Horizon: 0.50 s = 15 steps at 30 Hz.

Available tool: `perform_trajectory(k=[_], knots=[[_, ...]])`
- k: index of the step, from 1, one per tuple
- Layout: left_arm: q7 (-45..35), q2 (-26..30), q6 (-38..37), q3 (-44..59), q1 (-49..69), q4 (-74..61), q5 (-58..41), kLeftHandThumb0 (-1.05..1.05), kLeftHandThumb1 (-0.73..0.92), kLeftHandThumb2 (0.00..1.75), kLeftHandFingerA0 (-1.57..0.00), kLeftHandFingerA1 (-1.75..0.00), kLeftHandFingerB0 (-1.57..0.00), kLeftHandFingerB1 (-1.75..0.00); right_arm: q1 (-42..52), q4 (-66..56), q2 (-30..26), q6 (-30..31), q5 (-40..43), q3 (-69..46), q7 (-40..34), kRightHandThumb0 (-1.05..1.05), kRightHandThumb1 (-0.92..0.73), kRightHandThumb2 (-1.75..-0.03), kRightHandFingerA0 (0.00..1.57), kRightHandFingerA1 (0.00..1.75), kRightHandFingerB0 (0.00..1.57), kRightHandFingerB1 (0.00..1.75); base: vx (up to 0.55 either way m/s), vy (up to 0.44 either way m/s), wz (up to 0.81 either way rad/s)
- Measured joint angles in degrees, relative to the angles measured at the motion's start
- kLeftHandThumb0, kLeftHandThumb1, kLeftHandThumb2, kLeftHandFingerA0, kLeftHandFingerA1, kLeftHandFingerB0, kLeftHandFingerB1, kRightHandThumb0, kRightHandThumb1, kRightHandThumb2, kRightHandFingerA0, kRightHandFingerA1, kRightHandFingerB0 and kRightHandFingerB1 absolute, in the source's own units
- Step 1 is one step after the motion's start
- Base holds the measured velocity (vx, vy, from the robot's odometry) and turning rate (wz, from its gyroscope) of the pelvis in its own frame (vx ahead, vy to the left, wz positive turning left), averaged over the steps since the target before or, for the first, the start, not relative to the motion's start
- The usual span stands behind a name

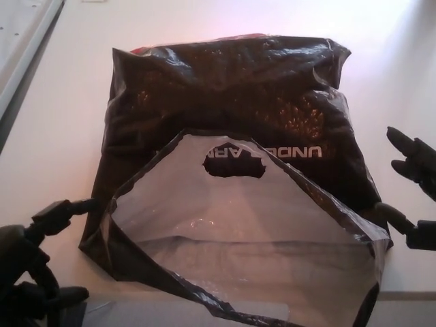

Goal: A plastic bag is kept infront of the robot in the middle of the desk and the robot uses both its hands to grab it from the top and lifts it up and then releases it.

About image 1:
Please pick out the black plastic shopping bag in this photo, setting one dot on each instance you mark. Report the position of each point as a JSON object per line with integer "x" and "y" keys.
{"x": 238, "y": 92}

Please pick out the white neighbouring table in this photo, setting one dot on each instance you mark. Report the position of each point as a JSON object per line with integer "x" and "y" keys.
{"x": 37, "y": 51}

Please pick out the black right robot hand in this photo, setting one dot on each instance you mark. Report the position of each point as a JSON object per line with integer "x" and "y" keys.
{"x": 422, "y": 153}

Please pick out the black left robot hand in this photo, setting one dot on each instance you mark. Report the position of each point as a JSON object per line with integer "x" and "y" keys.
{"x": 20, "y": 252}

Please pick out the white sheet with black dots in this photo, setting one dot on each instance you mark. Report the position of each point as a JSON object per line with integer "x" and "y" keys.
{"x": 17, "y": 27}

